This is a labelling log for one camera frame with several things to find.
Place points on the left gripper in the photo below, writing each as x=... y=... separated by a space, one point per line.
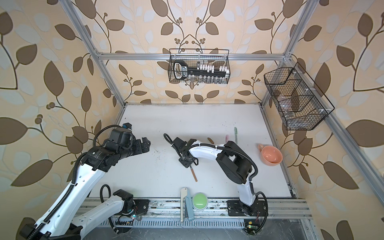
x=139 y=149

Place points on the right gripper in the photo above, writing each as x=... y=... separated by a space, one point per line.
x=185 y=164

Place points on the brown pen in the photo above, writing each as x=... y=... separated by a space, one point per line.
x=193 y=173

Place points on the green pen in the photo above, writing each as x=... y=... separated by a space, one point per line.
x=236 y=134

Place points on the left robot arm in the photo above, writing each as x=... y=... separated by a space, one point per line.
x=60 y=221

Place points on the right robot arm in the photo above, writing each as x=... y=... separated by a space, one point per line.
x=235 y=163

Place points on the green push button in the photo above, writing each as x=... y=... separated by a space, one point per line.
x=200 y=201

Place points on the black tool in basket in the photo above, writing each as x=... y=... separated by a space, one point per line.
x=201 y=72

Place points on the pink cup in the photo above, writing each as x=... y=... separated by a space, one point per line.
x=270 y=155

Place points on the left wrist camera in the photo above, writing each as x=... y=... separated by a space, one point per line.
x=127 y=126

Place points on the grey bracket tool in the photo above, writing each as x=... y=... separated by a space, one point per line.
x=186 y=206

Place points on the rear wire basket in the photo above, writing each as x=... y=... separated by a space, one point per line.
x=217 y=57

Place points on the side wire basket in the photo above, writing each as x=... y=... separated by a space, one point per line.
x=300 y=102

